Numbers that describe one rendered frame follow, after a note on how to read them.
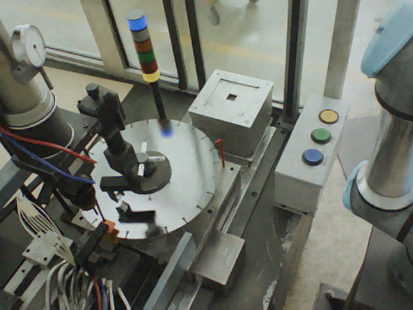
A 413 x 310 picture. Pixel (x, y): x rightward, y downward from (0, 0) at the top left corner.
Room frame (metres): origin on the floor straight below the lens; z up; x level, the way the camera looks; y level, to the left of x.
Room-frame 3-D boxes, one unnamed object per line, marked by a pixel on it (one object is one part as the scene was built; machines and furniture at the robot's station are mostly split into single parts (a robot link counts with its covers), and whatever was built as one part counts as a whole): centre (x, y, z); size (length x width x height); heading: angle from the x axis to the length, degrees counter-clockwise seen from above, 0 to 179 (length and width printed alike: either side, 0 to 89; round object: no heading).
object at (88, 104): (0.50, 0.16, 1.17); 0.06 x 0.05 x 0.20; 138
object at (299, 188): (0.64, -0.27, 0.82); 0.28 x 0.11 x 0.15; 147
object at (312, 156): (0.58, -0.24, 0.90); 0.04 x 0.04 x 0.02
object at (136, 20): (0.88, 0.11, 1.14); 0.05 x 0.04 x 0.03; 57
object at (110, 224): (0.41, 0.25, 0.95); 0.10 x 0.03 x 0.07; 147
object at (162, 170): (0.57, 0.14, 0.96); 0.11 x 0.11 x 0.03
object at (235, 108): (0.82, -0.09, 0.82); 0.18 x 0.18 x 0.15; 57
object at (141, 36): (0.88, 0.11, 1.11); 0.05 x 0.04 x 0.03; 57
